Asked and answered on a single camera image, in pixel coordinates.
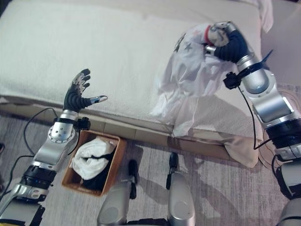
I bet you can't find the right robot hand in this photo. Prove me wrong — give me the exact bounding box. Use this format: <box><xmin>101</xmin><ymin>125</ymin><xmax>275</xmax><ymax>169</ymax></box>
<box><xmin>204</xmin><ymin>21</ymin><xmax>251</xmax><ymax>64</ymax></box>

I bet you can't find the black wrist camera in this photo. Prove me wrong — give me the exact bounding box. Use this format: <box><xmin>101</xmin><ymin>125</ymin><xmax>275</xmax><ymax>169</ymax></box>
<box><xmin>223</xmin><ymin>72</ymin><xmax>242</xmax><ymax>90</ymax></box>
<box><xmin>75</xmin><ymin>116</ymin><xmax>91</xmax><ymax>130</ymax></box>

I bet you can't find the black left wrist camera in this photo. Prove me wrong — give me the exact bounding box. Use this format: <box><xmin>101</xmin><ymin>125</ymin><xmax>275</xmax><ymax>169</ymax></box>
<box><xmin>75</xmin><ymin>116</ymin><xmax>91</xmax><ymax>130</ymax></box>

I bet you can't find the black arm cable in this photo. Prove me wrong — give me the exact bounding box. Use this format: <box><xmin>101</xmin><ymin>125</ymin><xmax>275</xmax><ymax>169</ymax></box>
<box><xmin>0</xmin><ymin>107</ymin><xmax>62</xmax><ymax>197</ymax></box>
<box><xmin>237</xmin><ymin>86</ymin><xmax>273</xmax><ymax>150</ymax></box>

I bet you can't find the silver right robot leg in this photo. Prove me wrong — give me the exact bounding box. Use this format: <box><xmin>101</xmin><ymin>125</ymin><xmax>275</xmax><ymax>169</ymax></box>
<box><xmin>166</xmin><ymin>152</ymin><xmax>196</xmax><ymax>226</ymax></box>

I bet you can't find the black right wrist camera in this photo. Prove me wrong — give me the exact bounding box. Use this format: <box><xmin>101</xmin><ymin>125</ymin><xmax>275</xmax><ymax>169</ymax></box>
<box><xmin>223</xmin><ymin>72</ymin><xmax>242</xmax><ymax>90</ymax></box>

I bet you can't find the black garment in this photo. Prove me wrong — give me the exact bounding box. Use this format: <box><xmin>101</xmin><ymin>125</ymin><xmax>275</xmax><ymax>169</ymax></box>
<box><xmin>81</xmin><ymin>143</ymin><xmax>119</xmax><ymax>190</ymax></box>

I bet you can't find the white hanging cloth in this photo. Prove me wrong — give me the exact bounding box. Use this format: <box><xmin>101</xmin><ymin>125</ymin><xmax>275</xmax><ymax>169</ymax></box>
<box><xmin>253</xmin><ymin>0</ymin><xmax>274</xmax><ymax>33</ymax></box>

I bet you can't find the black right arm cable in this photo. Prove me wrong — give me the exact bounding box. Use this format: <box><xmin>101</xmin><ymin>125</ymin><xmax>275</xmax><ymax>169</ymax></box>
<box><xmin>237</xmin><ymin>86</ymin><xmax>273</xmax><ymax>150</ymax></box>

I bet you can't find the brown wicker basket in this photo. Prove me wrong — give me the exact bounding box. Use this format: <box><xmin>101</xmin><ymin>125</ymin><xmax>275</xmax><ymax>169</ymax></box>
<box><xmin>61</xmin><ymin>130</ymin><xmax>128</xmax><ymax>197</ymax></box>

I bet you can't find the white bed mattress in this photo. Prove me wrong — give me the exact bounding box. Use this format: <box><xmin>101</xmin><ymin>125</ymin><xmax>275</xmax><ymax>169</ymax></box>
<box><xmin>0</xmin><ymin>0</ymin><xmax>265</xmax><ymax>138</ymax></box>

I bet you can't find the white star print shirt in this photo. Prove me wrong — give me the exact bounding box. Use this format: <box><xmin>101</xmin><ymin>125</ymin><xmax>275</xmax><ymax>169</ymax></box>
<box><xmin>149</xmin><ymin>22</ymin><xmax>238</xmax><ymax>137</ymax></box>

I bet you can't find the white folded garment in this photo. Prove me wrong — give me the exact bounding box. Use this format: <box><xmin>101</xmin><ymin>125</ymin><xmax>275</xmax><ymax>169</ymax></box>
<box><xmin>69</xmin><ymin>138</ymin><xmax>117</xmax><ymax>181</ymax></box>

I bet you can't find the silver left robot leg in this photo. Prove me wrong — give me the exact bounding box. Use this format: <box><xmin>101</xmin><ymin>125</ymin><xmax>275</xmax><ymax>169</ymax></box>
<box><xmin>97</xmin><ymin>159</ymin><xmax>139</xmax><ymax>226</ymax></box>

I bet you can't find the wooden bed frame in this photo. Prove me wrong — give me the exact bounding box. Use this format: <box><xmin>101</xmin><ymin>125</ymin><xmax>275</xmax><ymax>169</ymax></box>
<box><xmin>0</xmin><ymin>97</ymin><xmax>230</xmax><ymax>161</ymax></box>

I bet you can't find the silver robot leg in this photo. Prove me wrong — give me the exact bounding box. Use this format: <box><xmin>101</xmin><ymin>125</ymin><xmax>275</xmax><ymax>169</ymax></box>
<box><xmin>166</xmin><ymin>152</ymin><xmax>196</xmax><ymax>226</ymax></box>
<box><xmin>97</xmin><ymin>159</ymin><xmax>139</xmax><ymax>226</ymax></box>

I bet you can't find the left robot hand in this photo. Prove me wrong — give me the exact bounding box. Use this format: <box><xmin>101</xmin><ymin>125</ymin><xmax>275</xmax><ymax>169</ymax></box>
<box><xmin>63</xmin><ymin>69</ymin><xmax>109</xmax><ymax>112</ymax></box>

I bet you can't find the patterned grey rug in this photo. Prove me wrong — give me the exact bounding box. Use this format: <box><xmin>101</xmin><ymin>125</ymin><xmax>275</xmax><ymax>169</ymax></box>
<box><xmin>0</xmin><ymin>82</ymin><xmax>301</xmax><ymax>226</ymax></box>

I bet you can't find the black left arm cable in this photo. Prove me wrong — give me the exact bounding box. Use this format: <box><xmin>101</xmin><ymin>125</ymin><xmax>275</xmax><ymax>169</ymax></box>
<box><xmin>0</xmin><ymin>107</ymin><xmax>62</xmax><ymax>197</ymax></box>

